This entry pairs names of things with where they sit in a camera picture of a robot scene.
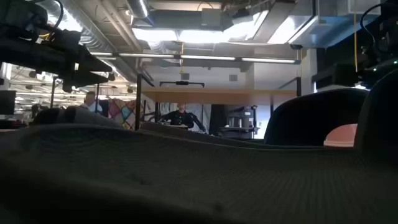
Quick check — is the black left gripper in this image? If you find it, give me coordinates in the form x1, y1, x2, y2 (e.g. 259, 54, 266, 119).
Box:
18, 42, 113, 93

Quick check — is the black slide sandal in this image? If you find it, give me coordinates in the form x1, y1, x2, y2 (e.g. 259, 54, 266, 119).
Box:
30, 105, 124, 129
353, 68, 398, 153
139, 88, 369, 149
0, 123, 398, 224

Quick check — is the person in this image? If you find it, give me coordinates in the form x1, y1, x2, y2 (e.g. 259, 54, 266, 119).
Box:
160, 104, 208, 133
79, 91, 104, 113

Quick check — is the black office monitor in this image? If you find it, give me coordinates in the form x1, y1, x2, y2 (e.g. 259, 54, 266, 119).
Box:
0, 90, 17, 116
99, 99, 109, 118

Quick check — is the colourful patchwork quilt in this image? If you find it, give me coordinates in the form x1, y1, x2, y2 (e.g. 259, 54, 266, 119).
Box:
108, 98, 141, 131

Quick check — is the long tube light bar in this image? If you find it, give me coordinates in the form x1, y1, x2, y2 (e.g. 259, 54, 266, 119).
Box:
90, 52, 302, 65

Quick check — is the black equipment cart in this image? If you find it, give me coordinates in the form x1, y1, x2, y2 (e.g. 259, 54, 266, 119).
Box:
217, 105, 261, 139

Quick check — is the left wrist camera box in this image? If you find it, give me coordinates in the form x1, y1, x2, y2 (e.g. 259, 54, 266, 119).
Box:
58, 29, 82, 48

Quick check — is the black camera gantry frame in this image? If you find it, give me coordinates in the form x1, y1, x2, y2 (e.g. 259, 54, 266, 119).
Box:
159, 80, 205, 88

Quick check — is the wooden shelf with black frame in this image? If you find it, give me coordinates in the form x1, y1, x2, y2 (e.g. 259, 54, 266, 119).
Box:
135, 73, 303, 131

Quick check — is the yellow hanging cord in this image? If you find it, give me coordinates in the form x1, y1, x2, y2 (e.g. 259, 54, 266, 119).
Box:
353, 12, 358, 73

